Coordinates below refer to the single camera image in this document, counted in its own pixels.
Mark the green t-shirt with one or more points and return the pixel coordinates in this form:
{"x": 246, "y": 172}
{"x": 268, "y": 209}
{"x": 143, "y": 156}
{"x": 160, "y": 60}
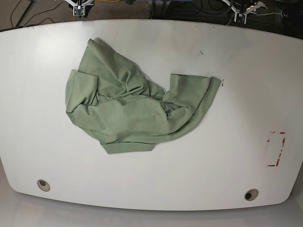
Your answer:
{"x": 110, "y": 99}

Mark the right table grommet hole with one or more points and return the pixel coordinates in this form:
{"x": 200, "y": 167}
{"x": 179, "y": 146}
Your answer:
{"x": 251, "y": 195}

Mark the table grommet hole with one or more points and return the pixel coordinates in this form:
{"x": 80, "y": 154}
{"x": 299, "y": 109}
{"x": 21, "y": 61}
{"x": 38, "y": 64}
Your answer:
{"x": 43, "y": 185}
{"x": 251, "y": 195}

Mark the left table grommet hole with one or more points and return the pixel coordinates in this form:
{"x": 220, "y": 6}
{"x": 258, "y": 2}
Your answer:
{"x": 43, "y": 185}

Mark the red tape rectangle marking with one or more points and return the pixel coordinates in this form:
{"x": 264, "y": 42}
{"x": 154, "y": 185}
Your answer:
{"x": 274, "y": 148}

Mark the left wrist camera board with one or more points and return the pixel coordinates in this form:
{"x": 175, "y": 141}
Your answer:
{"x": 240, "y": 18}

